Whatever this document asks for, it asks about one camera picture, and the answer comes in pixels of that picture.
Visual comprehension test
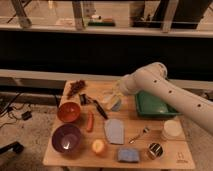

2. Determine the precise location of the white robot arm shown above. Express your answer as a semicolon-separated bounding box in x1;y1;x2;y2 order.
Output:
112;62;213;135

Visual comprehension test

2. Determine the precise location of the blue plastic cup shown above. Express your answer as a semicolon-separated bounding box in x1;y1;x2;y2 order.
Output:
111;100;121;112

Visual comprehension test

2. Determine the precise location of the metal cup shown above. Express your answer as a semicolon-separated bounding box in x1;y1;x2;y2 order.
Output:
147;143;163;160

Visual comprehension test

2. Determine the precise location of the small black clip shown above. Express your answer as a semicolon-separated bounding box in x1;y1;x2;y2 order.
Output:
79;94;87;105

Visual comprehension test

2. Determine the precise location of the grey blue folded cloth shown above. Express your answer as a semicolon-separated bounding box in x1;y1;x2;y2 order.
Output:
104;119;124;145

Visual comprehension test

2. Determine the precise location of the green plastic tray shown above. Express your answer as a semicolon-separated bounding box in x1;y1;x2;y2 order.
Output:
135;91;178;118

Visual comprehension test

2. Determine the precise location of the bunch of dark grapes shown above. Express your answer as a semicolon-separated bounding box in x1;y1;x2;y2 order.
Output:
67;80;86;98

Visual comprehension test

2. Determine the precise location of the metal spoon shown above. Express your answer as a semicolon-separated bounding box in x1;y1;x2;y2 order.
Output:
128;127;150;144

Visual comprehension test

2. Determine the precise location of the orange bowl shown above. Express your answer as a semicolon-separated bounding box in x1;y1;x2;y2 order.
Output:
57;102;81;123

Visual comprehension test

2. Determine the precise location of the wooden cutting board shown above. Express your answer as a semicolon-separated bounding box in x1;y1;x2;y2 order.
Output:
64;80;86;100

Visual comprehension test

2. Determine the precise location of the peach fruit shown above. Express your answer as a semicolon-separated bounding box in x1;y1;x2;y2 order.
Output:
92;139;106;155

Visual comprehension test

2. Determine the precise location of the blue sponge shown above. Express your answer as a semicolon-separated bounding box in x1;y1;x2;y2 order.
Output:
117;148;140;163

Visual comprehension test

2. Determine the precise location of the purple bowl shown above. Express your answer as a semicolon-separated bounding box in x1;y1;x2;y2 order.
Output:
51;123;82;154

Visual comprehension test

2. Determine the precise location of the white round container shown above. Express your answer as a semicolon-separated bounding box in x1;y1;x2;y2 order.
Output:
161;120;182;140

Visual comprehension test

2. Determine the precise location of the black chair base leg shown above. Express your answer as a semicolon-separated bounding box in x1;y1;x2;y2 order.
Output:
0;141;24;154

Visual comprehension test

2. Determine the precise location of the black handled knife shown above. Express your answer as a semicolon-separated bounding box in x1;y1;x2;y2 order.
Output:
88;97;108;120

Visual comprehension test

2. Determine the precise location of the black cable with adapter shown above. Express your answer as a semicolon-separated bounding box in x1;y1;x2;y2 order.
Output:
0;92;34;129

